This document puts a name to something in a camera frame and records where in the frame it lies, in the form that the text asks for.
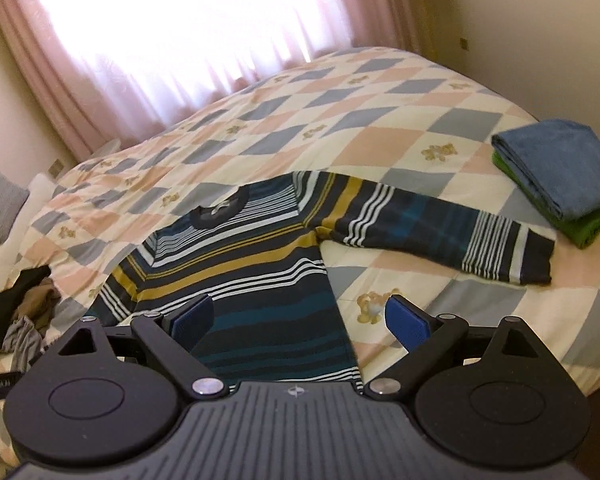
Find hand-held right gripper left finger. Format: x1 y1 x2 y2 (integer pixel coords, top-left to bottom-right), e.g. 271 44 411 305
55 294 227 402

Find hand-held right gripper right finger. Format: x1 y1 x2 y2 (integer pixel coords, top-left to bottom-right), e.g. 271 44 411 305
362 294 557 402

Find striped blue towel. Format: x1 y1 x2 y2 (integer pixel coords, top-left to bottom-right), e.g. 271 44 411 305
84 170 556 395

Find grey cloth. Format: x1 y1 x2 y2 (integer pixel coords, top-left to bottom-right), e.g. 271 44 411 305
1 316 46 372

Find black cloth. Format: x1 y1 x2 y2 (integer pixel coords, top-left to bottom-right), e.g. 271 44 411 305
0 266 52 347

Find tan cloth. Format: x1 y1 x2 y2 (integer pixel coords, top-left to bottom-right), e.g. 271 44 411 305
13 280 62 332

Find folded green cloth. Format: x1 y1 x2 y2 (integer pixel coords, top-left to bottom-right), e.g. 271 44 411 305
491 152 600 250

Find checkered bear print quilt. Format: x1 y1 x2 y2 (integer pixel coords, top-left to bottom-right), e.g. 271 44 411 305
0 46 600 466

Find pink curtain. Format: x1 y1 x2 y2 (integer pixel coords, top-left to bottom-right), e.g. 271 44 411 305
0 0 433 160

